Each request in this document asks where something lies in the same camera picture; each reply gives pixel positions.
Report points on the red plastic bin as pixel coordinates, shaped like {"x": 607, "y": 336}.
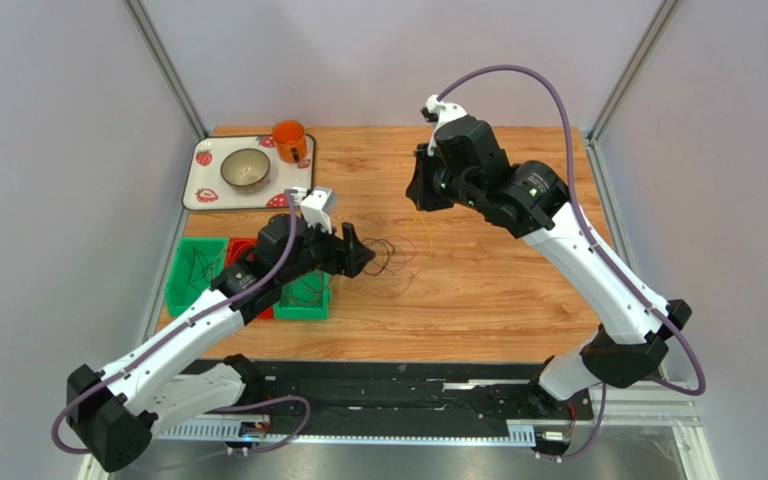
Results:
{"x": 236, "y": 246}

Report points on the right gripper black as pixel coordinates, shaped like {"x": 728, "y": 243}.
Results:
{"x": 428, "y": 180}

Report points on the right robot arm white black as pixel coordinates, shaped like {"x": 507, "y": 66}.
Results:
{"x": 464, "y": 164}

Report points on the right aluminium frame post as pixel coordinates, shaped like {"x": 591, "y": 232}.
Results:
{"x": 652, "y": 35}

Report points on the aluminium frame post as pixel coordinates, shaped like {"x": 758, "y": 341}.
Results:
{"x": 152, "y": 39}
{"x": 652, "y": 35}

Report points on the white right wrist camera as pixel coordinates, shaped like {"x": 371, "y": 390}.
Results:
{"x": 439, "y": 113}

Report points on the right green plastic bin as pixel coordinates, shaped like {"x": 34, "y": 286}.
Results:
{"x": 306, "y": 298}

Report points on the slotted aluminium cable rail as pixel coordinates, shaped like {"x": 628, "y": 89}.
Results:
{"x": 516, "y": 434}

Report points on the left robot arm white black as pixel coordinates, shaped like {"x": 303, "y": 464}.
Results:
{"x": 113, "y": 413}

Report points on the beige ceramic bowl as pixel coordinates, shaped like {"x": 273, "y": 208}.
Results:
{"x": 246, "y": 170}

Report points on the orange mug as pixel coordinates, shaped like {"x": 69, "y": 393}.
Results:
{"x": 290, "y": 141}

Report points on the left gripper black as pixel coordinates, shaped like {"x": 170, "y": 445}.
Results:
{"x": 348, "y": 256}

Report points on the left green plastic bin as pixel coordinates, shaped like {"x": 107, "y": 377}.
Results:
{"x": 197, "y": 261}

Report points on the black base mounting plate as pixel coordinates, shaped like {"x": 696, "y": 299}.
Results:
{"x": 409, "y": 398}

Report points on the strawberry pattern white tray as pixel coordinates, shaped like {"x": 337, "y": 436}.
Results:
{"x": 205, "y": 190}

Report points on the green plastic bin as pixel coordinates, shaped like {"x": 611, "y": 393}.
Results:
{"x": 306, "y": 298}
{"x": 197, "y": 261}

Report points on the left aluminium frame post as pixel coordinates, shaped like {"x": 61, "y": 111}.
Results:
{"x": 152, "y": 39}

